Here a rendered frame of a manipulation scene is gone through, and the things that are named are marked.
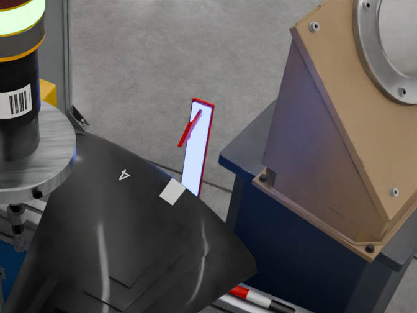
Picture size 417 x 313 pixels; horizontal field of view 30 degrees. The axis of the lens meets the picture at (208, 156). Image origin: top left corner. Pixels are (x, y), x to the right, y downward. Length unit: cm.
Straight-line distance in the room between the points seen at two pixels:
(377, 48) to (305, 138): 14
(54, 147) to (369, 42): 64
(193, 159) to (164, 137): 156
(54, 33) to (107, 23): 70
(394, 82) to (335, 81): 10
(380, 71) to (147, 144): 150
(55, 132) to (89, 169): 34
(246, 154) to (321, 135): 20
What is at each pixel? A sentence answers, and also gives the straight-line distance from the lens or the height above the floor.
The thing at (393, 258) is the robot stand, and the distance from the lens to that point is 109.
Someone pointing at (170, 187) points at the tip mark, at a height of 116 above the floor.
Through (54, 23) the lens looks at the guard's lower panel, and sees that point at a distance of 216.
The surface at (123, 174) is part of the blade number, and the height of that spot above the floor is 118.
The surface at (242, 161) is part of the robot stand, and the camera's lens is 114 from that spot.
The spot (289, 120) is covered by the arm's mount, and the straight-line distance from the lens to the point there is 100.
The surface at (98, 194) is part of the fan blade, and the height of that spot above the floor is 118.
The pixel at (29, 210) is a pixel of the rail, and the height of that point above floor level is 86.
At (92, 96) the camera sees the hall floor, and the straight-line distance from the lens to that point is 257.
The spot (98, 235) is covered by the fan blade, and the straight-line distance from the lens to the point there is 72.
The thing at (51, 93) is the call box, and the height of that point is 107.
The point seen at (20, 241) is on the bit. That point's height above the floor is 137.
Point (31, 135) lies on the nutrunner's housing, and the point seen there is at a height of 147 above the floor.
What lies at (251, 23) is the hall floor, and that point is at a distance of 294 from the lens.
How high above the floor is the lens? 176
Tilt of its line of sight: 47 degrees down
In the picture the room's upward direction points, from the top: 10 degrees clockwise
